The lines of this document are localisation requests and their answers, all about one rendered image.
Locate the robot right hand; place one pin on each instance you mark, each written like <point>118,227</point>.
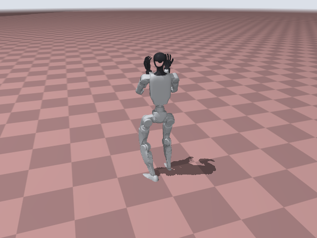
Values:
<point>168,62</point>

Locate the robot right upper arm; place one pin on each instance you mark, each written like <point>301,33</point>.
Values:
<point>175,82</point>

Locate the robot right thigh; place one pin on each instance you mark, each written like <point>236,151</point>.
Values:
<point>167,126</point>

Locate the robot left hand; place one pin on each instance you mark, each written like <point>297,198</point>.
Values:
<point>147,64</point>

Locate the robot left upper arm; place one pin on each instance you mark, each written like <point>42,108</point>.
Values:
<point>144,79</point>

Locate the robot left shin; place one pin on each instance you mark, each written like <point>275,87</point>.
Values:
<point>148,159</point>

